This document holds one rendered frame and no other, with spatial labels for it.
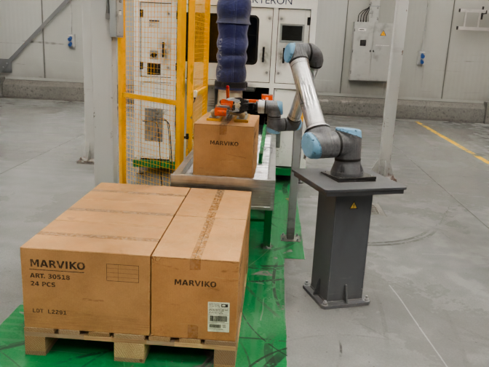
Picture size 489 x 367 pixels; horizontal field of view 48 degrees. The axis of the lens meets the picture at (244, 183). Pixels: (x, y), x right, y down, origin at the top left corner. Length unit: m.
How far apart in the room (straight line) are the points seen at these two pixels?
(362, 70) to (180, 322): 10.08
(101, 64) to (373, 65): 8.54
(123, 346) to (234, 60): 2.04
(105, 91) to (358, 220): 2.25
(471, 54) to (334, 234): 10.13
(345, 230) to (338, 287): 0.35
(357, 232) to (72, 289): 1.60
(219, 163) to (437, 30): 9.58
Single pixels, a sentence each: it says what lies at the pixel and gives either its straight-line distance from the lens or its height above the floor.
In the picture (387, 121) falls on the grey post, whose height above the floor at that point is 0.67.
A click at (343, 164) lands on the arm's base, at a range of 3.19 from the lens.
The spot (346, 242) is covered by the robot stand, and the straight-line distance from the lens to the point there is 3.27.
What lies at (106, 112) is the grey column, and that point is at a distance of 4.49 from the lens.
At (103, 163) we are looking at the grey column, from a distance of 4.57.
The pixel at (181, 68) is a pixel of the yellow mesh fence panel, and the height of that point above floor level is 1.27.
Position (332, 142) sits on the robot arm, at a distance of 3.10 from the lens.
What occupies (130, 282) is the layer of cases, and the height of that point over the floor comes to 0.41.
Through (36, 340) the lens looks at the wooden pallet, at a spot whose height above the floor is 0.08.
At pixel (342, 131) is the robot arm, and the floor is 1.03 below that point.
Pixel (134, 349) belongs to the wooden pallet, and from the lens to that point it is 2.76.
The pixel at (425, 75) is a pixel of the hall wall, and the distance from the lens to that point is 12.79.
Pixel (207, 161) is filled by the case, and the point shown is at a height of 0.70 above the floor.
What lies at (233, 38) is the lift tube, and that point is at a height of 1.50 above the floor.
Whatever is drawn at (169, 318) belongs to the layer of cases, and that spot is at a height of 0.24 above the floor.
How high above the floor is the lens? 1.49
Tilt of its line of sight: 14 degrees down
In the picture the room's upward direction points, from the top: 3 degrees clockwise
